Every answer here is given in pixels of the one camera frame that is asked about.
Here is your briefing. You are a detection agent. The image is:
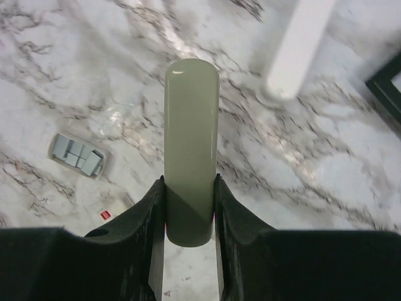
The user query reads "black white chessboard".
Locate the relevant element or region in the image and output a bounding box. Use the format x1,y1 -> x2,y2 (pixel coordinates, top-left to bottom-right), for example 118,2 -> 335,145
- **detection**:
365,52 -> 400,124

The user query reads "cream plastic piece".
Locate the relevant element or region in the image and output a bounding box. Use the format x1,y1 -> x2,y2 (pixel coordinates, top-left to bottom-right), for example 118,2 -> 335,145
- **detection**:
164,58 -> 219,248

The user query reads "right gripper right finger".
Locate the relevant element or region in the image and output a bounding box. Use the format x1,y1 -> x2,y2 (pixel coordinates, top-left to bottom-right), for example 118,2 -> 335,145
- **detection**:
214,177 -> 400,300

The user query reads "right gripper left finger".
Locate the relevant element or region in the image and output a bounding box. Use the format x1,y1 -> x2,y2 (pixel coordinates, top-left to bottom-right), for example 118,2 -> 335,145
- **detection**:
1,179 -> 165,300

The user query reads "white stapler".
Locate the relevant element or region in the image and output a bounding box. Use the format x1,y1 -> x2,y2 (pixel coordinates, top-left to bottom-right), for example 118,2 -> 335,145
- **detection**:
261,0 -> 336,103

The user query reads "white staple box sleeve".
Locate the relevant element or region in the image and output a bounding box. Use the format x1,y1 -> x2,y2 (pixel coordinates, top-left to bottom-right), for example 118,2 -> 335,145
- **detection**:
98,194 -> 135,221

